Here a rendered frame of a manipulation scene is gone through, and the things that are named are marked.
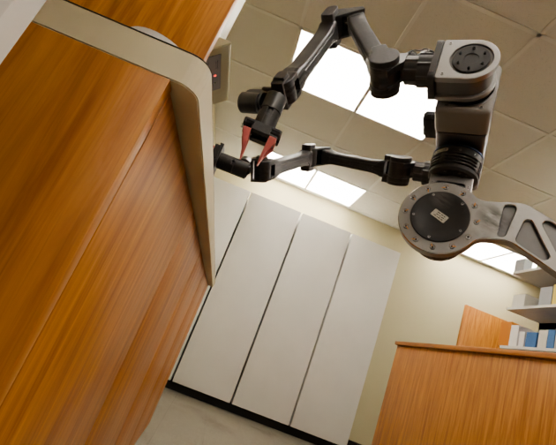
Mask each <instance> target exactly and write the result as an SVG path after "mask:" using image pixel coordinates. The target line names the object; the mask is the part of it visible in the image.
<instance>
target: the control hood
mask: <svg viewBox="0 0 556 445"><path fill-rule="evenodd" d="M230 51H231V43H230V41H227V40H224V39H222V38H221V37H219V38H218V40H217V42H216V44H215V45H214V48H213V50H212V52H211V54H210V55H209V57H211V56H215V55H218V54H222V55H221V88H220V89H216V90H214V91H213V104H216V103H218V102H224V101H227V100H228V99H229V68H230Z"/></svg>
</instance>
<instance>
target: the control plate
mask: <svg viewBox="0 0 556 445"><path fill-rule="evenodd" d="M221 55H222V54H218V55H215V56H211V57H209V58H208V59H207V61H206V63H207V64H208V66H209V67H210V69H211V71H212V85H213V91H214V90H216V89H220V88H221ZM215 74H216V76H215V77H214V75H215ZM215 82H216V84H214V83H215Z"/></svg>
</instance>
